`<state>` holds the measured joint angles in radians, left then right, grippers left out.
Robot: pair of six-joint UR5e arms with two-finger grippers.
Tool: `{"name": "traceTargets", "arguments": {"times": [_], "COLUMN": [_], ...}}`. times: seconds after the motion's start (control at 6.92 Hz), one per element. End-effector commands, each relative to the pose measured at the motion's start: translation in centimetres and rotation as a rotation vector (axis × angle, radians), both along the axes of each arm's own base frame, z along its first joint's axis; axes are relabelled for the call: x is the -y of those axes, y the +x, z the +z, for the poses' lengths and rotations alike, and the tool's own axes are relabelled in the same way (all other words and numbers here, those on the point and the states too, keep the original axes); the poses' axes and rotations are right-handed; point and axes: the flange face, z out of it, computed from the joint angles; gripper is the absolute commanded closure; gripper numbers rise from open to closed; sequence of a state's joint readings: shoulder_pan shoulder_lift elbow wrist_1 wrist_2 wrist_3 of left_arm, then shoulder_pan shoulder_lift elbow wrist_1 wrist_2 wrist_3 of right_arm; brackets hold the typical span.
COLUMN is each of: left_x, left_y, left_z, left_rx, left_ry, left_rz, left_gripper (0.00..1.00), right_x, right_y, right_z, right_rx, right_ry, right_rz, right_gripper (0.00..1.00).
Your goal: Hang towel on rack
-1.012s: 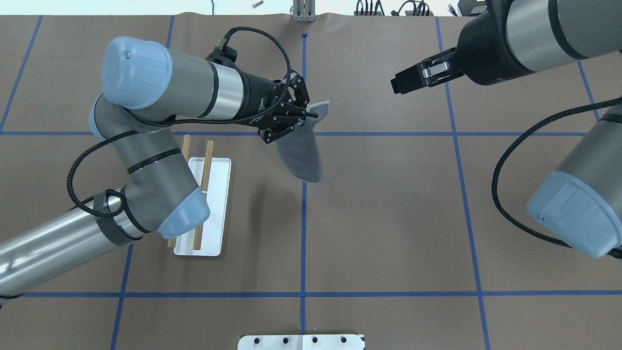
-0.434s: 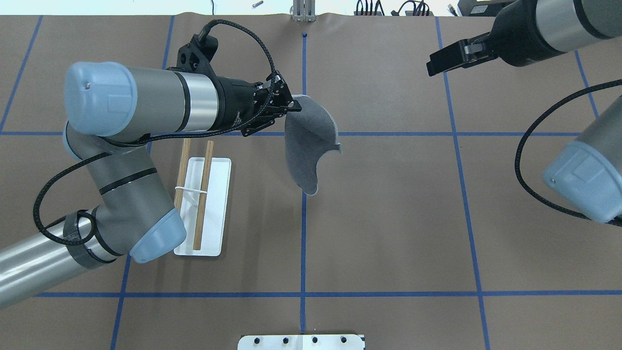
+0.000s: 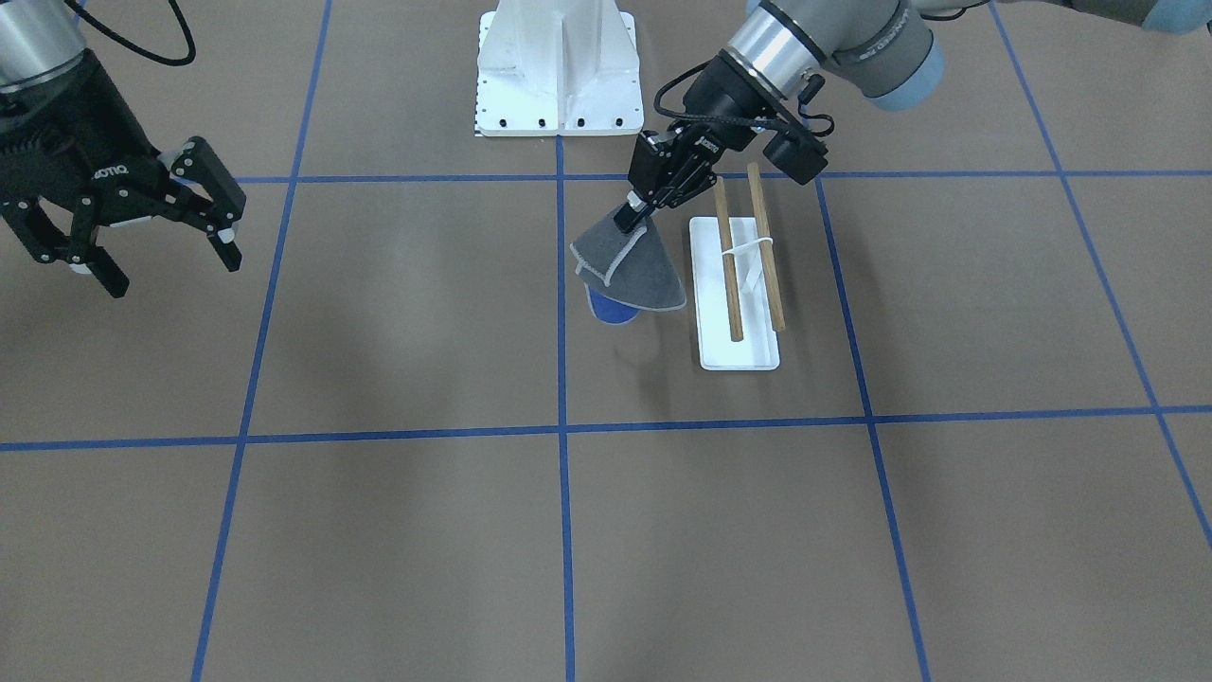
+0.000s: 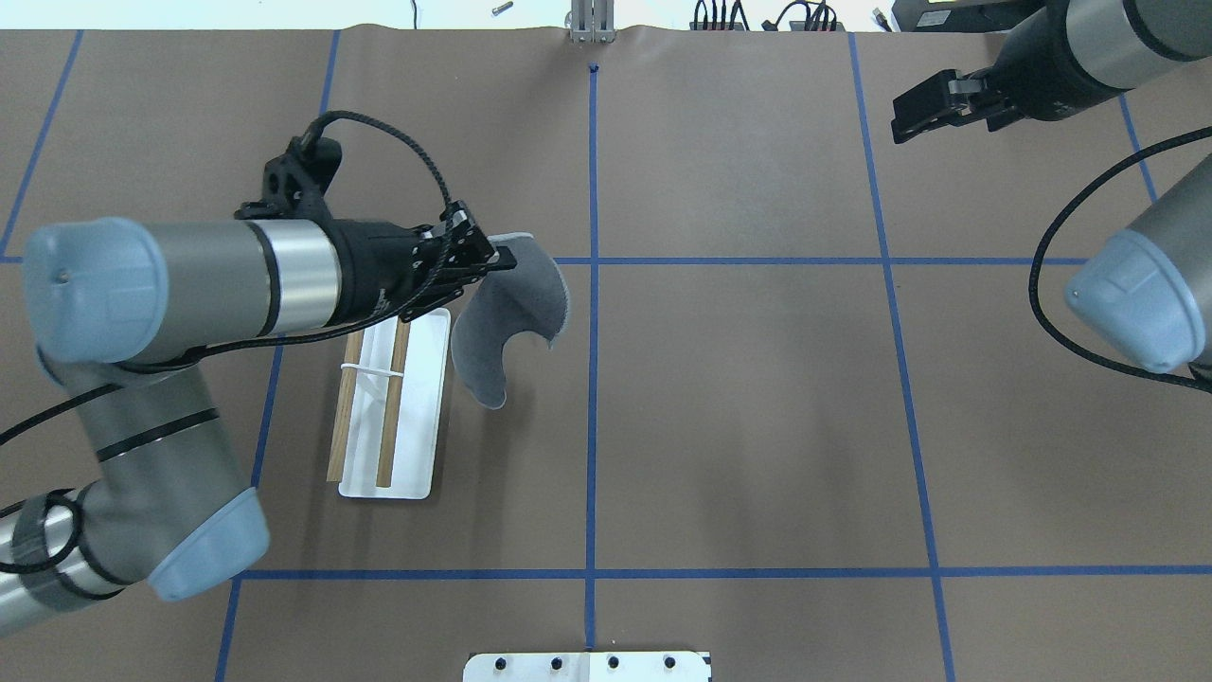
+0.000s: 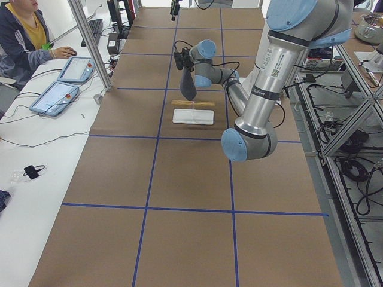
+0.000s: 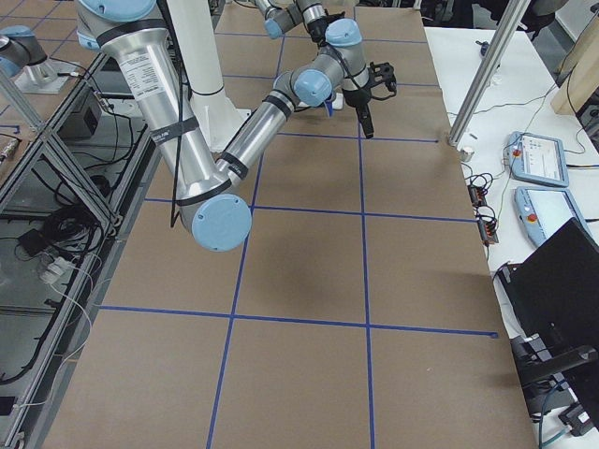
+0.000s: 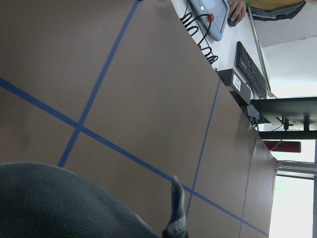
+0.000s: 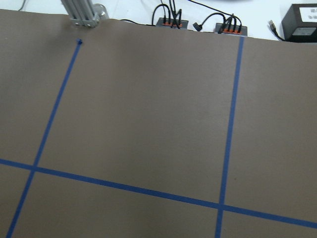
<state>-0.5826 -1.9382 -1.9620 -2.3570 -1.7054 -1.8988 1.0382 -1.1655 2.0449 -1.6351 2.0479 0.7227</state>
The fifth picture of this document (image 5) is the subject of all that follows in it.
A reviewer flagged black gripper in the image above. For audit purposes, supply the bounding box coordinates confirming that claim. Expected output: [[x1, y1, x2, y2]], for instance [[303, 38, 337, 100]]
[[170, 0, 180, 21], [174, 47, 194, 71]]

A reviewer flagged grey towel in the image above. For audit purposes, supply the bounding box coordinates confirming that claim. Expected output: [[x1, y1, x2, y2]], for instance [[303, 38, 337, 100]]
[[179, 67, 197, 101]]

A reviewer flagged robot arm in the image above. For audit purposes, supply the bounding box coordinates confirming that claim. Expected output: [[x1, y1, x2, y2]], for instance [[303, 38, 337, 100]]
[[174, 1, 354, 161]]

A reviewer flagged outer wooden rack rod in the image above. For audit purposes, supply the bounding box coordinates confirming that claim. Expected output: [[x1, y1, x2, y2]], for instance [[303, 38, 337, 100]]
[[171, 99, 215, 106]]

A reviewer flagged white rack base with stand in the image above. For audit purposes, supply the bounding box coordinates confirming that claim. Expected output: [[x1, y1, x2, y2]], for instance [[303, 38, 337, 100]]
[[172, 109, 214, 126]]

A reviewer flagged black power adapter box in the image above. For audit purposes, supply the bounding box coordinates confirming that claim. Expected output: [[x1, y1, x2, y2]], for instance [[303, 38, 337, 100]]
[[107, 32, 120, 55]]

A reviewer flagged black keyboard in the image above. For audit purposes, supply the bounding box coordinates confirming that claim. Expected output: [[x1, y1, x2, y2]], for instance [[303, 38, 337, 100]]
[[88, 19, 103, 44]]

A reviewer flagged small metal cylinder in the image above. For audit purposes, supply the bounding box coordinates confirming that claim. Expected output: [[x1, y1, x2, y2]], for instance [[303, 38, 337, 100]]
[[93, 94, 102, 105]]

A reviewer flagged far blue teach pendant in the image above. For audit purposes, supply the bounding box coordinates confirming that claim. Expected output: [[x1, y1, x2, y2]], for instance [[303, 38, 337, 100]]
[[57, 56, 94, 83]]

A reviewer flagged blue teach pendant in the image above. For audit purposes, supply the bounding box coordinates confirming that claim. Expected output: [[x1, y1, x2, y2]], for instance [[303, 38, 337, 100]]
[[29, 81, 79, 117], [57, 56, 94, 83]]

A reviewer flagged near blue teach pendant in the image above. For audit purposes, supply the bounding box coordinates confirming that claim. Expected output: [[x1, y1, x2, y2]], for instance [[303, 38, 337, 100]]
[[29, 81, 79, 117]]

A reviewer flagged seated person in jacket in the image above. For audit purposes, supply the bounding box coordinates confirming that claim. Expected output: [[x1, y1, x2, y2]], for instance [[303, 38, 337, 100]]
[[1, 0, 74, 90]]

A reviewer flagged metal cooking pot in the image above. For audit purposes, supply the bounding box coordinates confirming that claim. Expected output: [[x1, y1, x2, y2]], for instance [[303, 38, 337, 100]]
[[355, 14, 382, 44]]

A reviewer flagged clear plastic bag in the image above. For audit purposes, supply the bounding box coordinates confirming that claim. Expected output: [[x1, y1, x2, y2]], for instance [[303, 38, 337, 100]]
[[10, 170, 31, 185]]

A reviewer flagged dark blue cloth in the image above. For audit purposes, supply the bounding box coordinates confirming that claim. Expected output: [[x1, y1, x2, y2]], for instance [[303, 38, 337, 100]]
[[0, 190, 11, 212]]

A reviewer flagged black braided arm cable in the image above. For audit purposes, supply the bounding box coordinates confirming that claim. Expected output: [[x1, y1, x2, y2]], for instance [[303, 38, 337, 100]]
[[174, 40, 315, 129]]

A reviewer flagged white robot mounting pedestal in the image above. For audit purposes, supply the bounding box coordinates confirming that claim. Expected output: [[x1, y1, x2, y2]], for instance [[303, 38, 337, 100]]
[[239, 17, 282, 106]]

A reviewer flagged aluminium frame post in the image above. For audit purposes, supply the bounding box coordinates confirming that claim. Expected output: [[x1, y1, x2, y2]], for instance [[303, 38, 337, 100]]
[[68, 0, 112, 91]]

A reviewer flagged small black device with cable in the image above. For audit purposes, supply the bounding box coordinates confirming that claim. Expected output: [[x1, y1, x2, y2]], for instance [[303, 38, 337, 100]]
[[23, 164, 46, 180]]

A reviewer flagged aluminium side frame rail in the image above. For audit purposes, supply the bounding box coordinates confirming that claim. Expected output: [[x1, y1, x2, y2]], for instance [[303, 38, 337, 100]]
[[291, 38, 383, 287]]

